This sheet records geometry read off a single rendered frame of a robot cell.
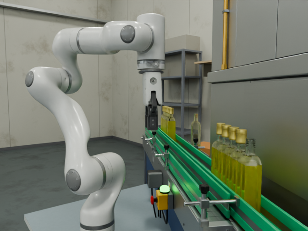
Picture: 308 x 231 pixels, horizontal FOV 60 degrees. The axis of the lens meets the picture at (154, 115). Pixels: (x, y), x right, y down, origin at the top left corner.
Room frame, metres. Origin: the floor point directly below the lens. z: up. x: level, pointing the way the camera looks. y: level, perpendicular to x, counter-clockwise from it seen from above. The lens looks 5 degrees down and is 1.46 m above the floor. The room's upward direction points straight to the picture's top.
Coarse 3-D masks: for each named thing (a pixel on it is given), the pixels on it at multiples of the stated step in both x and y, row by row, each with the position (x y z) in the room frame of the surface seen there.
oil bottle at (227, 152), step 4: (228, 148) 0.91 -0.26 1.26; (232, 148) 0.90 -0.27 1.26; (224, 152) 0.93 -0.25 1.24; (228, 152) 0.90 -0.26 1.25; (224, 156) 0.93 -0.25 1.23; (228, 156) 0.90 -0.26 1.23; (224, 160) 0.93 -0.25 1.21; (228, 160) 0.90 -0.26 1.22; (224, 164) 0.93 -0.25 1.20; (228, 164) 0.90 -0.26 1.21; (224, 168) 0.93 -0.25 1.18; (228, 168) 0.90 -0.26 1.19; (224, 172) 0.93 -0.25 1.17; (228, 172) 0.90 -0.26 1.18; (224, 176) 0.93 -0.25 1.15; (228, 176) 0.90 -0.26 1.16; (224, 180) 0.93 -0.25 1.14; (228, 180) 0.89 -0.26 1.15; (228, 184) 0.89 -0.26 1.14
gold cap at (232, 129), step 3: (231, 126) 0.93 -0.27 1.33; (234, 126) 0.93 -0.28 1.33; (231, 129) 0.91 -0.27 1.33; (234, 129) 0.91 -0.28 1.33; (231, 132) 0.91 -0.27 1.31; (234, 132) 0.91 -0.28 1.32; (231, 135) 0.91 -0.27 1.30; (234, 135) 0.91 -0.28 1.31; (231, 138) 0.91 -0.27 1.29; (234, 138) 0.91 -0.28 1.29
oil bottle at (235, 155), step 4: (232, 152) 0.87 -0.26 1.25; (236, 152) 0.85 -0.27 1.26; (240, 152) 0.85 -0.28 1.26; (244, 152) 0.85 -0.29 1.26; (232, 156) 0.86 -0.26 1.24; (236, 156) 0.84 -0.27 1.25; (232, 160) 0.86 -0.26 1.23; (236, 160) 0.84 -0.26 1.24; (232, 164) 0.86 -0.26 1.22; (236, 164) 0.84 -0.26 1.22; (232, 168) 0.86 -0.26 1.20; (236, 168) 0.84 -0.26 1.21; (232, 172) 0.86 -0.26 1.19; (236, 172) 0.84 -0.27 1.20; (232, 176) 0.86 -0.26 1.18; (236, 176) 0.83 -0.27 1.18; (232, 180) 0.86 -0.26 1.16; (236, 180) 0.83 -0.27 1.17; (232, 184) 0.86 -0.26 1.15; (236, 184) 0.83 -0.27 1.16; (232, 188) 0.86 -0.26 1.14; (236, 188) 0.83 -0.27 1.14; (236, 192) 0.83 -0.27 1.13
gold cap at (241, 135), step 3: (237, 129) 0.87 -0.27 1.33; (240, 129) 0.87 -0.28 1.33; (243, 129) 0.87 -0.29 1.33; (237, 132) 0.86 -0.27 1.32; (240, 132) 0.85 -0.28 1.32; (243, 132) 0.85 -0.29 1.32; (246, 132) 0.85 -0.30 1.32; (237, 135) 0.86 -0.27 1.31; (240, 135) 0.85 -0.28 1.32; (243, 135) 0.85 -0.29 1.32; (246, 135) 0.85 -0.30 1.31; (237, 138) 0.86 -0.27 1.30; (240, 138) 0.85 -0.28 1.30; (243, 138) 0.85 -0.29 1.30; (237, 141) 0.86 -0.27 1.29; (240, 141) 0.85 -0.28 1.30; (243, 141) 0.85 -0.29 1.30
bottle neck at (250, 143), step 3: (246, 138) 0.81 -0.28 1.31; (249, 138) 0.82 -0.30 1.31; (252, 138) 0.81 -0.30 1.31; (246, 141) 0.80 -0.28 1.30; (249, 141) 0.80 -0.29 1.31; (252, 141) 0.79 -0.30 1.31; (246, 144) 0.80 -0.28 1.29; (249, 144) 0.79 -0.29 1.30; (252, 144) 0.79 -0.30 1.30; (246, 147) 0.80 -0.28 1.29; (249, 147) 0.79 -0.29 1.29; (252, 147) 0.79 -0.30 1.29; (246, 150) 0.80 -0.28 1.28; (249, 150) 0.79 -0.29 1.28; (252, 150) 0.79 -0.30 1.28; (246, 153) 0.80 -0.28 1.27; (249, 153) 0.79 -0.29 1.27; (252, 153) 0.79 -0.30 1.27
